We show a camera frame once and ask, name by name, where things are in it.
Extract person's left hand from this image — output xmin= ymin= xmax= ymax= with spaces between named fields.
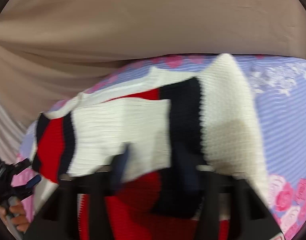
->
xmin=0 ymin=198 xmax=30 ymax=233

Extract beige fabric headboard cover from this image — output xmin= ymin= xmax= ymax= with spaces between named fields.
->
xmin=0 ymin=0 xmax=306 ymax=125

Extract white red black knit sweater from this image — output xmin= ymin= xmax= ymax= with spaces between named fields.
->
xmin=32 ymin=54 xmax=267 ymax=239

